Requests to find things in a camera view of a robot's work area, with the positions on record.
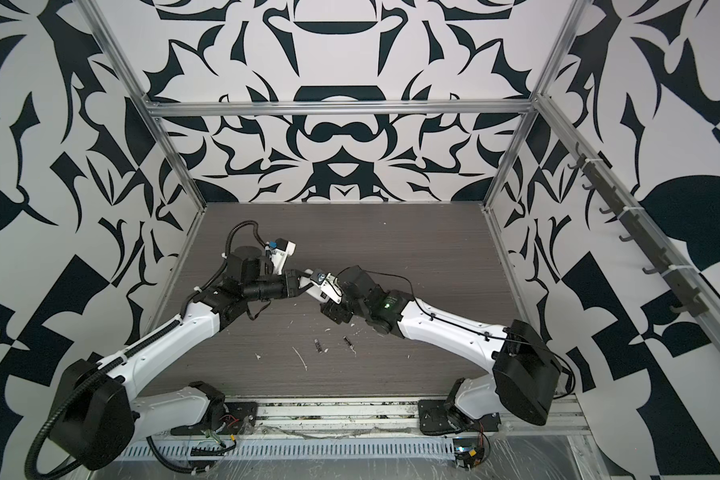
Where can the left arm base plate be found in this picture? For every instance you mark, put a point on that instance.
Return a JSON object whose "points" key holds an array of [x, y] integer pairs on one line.
{"points": [[232, 418]]}

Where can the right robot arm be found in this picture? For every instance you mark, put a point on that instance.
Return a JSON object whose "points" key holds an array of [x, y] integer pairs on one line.
{"points": [[521, 373]]}

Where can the white slotted cable duct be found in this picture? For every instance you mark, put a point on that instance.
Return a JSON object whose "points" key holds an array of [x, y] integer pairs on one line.
{"points": [[312, 449]]}

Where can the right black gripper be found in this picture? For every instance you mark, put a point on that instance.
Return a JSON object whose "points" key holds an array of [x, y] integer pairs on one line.
{"points": [[336, 312]]}

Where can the small electronics board right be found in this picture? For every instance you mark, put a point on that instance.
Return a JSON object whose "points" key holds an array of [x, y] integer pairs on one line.
{"points": [[471, 452]]}

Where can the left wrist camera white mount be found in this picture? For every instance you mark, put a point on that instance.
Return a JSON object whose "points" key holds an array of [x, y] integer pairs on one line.
{"points": [[277, 254]]}

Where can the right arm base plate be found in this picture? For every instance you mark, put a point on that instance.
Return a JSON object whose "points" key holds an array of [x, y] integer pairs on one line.
{"points": [[437, 418]]}

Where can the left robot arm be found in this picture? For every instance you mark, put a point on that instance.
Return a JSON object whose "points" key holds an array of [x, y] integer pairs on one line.
{"points": [[100, 409]]}

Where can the white red remote control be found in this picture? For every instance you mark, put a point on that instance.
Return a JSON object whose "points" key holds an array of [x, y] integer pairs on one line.
{"points": [[311, 284]]}

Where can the black wall hook rail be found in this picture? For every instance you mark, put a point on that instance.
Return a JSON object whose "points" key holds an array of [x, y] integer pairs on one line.
{"points": [[641, 230]]}

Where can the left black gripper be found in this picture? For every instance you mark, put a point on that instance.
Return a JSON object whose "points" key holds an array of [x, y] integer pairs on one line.
{"points": [[290, 283]]}

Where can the aluminium frame rail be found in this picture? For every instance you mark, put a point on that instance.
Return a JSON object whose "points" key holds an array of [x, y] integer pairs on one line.
{"points": [[187, 109]]}

